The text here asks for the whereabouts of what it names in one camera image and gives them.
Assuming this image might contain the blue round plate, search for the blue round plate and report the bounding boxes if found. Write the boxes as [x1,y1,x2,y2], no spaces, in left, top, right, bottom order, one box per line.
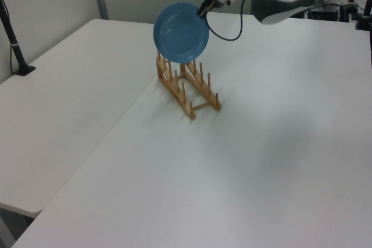
[152,2,210,64]

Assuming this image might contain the wooden plate rack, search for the wooden plate rack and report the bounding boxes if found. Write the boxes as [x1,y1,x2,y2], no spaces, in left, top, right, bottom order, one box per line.
[155,50,223,121]

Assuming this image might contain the black electronics box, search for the black electronics box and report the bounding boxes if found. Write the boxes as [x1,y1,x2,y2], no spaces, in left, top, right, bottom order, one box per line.
[307,3,341,21]

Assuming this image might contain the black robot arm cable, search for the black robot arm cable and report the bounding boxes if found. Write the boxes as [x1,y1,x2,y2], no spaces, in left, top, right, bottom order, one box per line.
[204,0,261,41]

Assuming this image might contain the black clamped camera pole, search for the black clamped camera pole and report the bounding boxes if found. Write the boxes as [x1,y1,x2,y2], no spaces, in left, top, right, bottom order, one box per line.
[355,0,372,31]

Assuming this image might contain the black camera pole white tape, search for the black camera pole white tape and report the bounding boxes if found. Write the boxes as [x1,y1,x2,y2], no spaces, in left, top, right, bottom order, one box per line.
[0,0,37,77]

